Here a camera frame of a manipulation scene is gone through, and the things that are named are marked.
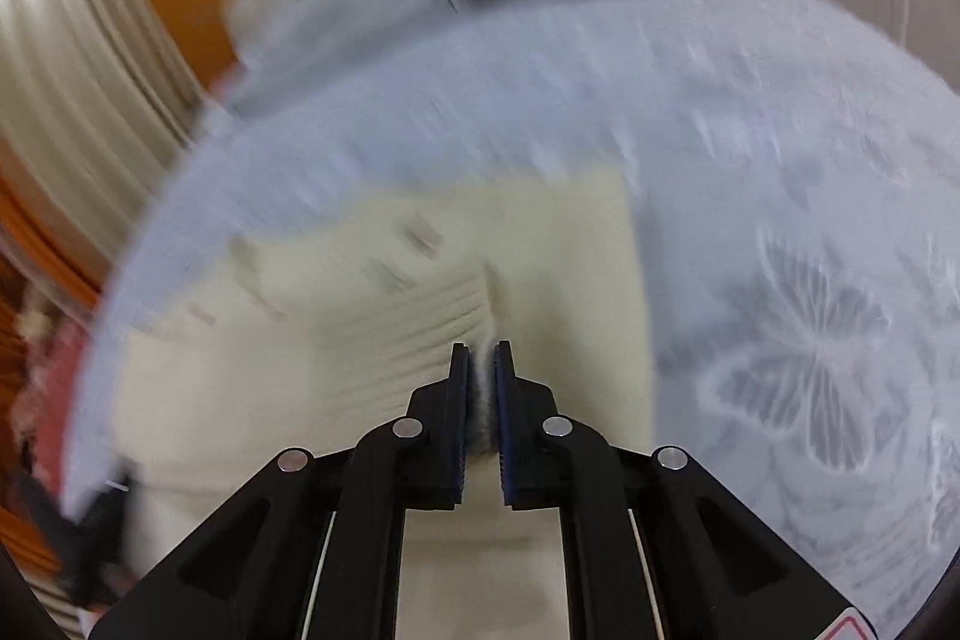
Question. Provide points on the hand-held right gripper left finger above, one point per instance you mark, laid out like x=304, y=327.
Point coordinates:
x=459, y=430

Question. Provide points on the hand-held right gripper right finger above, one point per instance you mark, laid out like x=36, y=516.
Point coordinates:
x=504, y=437

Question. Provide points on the cream small garment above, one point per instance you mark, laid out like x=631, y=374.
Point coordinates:
x=360, y=340

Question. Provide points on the grey butterfly print blanket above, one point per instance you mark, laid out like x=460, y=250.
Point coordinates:
x=750, y=220

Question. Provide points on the white window blind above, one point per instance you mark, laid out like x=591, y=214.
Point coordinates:
x=90, y=85

